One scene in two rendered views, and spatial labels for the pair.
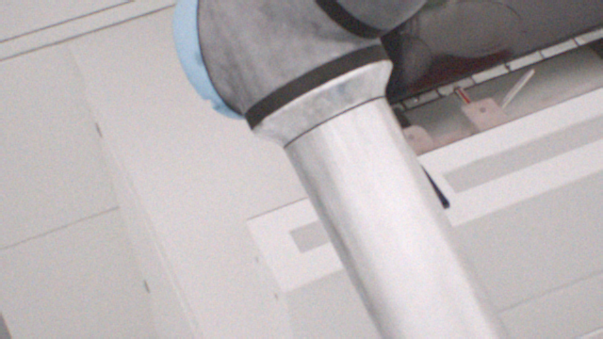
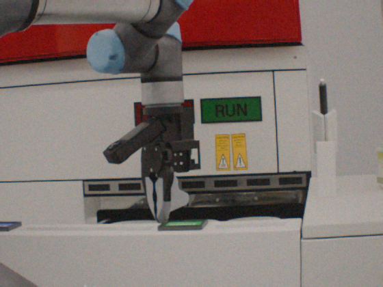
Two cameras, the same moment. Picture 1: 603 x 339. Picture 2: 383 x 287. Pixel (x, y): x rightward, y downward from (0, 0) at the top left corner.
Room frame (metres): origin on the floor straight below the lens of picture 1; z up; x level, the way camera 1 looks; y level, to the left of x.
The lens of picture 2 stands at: (-0.13, -0.82, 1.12)
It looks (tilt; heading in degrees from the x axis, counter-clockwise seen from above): 3 degrees down; 26
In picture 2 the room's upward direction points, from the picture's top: 3 degrees counter-clockwise
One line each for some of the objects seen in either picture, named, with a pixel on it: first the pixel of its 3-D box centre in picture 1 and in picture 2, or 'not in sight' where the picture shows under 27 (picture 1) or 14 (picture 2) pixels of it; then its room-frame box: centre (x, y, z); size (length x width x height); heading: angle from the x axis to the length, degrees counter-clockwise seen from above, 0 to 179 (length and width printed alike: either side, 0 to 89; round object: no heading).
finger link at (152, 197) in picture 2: not in sight; (165, 199); (1.24, -0.10, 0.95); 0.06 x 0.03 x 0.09; 148
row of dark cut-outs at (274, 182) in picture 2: not in sight; (193, 184); (1.37, -0.09, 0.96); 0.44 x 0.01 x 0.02; 107
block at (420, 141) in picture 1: (422, 162); not in sight; (0.88, -0.11, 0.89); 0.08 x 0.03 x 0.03; 17
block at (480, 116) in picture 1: (495, 135); not in sight; (0.90, -0.19, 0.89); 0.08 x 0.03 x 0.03; 17
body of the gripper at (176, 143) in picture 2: not in sight; (168, 140); (1.23, -0.11, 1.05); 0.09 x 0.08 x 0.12; 148
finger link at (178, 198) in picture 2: not in sight; (174, 200); (1.22, -0.12, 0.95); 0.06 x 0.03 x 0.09; 148
